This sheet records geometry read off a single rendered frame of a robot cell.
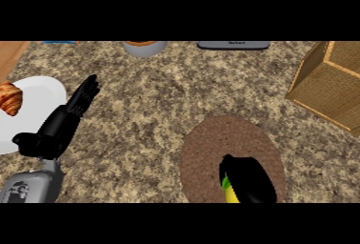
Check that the wicker basket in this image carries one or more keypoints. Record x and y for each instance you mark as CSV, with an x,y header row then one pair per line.
x,y
330,84

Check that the yellow lemon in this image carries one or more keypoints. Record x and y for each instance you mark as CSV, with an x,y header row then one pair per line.
x,y
228,192

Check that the brown wooden board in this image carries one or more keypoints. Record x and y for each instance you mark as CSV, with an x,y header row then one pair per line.
x,y
10,55

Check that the white plate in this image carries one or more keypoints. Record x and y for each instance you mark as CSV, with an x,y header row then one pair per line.
x,y
32,108

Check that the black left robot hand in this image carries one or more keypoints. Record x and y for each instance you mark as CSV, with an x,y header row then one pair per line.
x,y
59,127

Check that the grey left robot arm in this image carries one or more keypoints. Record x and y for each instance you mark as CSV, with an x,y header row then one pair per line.
x,y
28,187

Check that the dark grey flat appliance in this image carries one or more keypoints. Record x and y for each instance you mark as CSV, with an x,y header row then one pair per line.
x,y
233,45

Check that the brown round placemat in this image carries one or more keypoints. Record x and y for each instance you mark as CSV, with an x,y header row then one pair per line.
x,y
219,139

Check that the blue flat object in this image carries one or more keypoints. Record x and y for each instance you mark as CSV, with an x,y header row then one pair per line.
x,y
59,42

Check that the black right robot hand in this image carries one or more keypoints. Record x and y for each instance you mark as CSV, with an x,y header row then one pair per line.
x,y
249,181

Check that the brown croissant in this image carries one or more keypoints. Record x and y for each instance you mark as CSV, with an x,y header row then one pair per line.
x,y
10,97

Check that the grey cup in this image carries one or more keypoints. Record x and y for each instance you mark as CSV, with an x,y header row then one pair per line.
x,y
143,48

